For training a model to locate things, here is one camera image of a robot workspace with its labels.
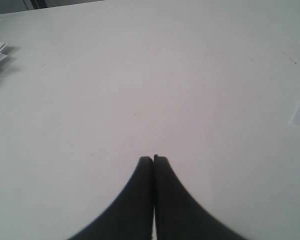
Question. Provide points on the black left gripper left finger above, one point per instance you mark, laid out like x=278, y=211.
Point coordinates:
x=130, y=215

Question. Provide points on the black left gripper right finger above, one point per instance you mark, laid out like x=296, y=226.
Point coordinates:
x=178, y=216

